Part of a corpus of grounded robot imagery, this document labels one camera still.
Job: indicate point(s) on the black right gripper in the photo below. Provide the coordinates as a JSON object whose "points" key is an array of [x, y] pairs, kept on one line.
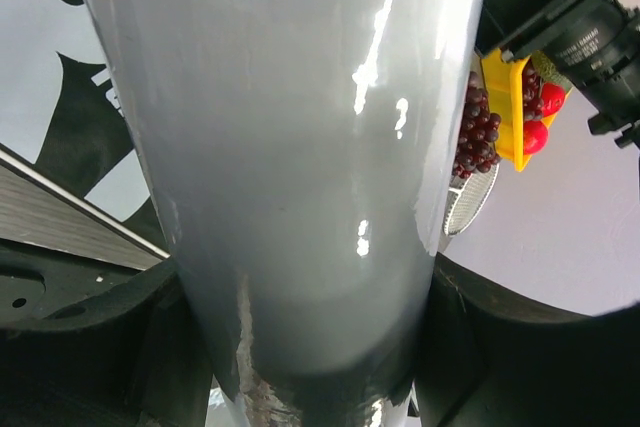
{"points": [[593, 43]]}

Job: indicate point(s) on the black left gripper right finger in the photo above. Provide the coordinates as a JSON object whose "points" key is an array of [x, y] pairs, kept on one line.
{"points": [[492, 357]]}

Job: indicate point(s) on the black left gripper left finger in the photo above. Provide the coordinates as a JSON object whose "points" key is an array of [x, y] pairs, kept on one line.
{"points": [[132, 356]]}

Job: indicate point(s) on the black racket bag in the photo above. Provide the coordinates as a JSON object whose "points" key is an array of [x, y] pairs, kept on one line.
{"points": [[62, 126]]}

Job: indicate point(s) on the white shuttlecock tube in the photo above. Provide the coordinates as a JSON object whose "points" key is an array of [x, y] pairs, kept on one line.
{"points": [[298, 153]]}

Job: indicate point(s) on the right badminton racket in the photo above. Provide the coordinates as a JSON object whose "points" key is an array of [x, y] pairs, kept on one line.
{"points": [[465, 199]]}

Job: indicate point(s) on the green netted melon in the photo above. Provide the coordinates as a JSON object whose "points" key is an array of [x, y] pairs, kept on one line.
{"points": [[548, 72]]}

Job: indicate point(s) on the grape bunch in tray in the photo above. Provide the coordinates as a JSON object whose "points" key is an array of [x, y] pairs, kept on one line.
{"points": [[531, 94]]}

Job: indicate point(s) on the red apple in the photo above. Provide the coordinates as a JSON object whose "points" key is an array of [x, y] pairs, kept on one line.
{"points": [[553, 97]]}

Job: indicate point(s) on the yellow plastic tray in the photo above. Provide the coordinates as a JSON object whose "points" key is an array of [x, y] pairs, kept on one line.
{"points": [[503, 81]]}

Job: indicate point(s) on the dark red grape bunch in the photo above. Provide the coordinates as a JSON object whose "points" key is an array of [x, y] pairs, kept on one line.
{"points": [[479, 131]]}

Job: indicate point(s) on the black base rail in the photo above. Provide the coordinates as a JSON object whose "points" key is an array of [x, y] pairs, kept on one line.
{"points": [[37, 282]]}

